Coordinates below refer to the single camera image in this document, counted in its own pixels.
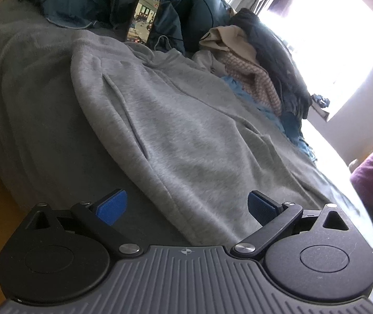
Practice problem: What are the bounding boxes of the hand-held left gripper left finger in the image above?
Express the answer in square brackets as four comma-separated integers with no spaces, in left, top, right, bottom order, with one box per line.
[26,188,143,258]

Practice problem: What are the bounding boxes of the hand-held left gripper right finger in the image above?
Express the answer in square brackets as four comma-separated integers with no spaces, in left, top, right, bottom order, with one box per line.
[231,190,350,258]

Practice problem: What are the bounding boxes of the grey sweatpants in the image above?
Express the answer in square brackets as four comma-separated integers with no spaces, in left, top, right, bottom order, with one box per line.
[70,33,339,246]

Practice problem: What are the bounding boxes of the light blue cloth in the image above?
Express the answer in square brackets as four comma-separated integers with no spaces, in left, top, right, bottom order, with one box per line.
[220,75,318,161]

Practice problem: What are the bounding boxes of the dark sneaker pair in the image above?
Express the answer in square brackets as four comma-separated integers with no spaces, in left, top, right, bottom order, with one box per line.
[311,93,331,118]

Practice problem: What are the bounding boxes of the beige knit sweater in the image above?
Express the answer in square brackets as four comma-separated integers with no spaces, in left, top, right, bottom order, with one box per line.
[221,54,284,117]

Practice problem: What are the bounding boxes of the grey bed blanket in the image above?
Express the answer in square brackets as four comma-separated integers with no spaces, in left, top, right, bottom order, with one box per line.
[0,0,373,246]

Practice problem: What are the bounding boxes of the dark plaid garment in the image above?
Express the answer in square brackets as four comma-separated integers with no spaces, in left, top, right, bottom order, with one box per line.
[229,7,314,123]

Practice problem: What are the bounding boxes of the beige cloth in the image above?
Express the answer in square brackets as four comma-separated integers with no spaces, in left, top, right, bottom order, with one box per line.
[199,26,259,62]

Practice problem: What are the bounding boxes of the window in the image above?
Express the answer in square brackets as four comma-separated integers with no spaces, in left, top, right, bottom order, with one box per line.
[258,0,373,121]

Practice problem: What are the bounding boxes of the black pouch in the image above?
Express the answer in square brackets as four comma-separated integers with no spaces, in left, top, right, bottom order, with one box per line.
[110,0,141,41]

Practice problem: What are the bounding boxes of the smartphone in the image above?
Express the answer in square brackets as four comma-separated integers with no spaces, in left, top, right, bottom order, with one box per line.
[123,0,163,44]

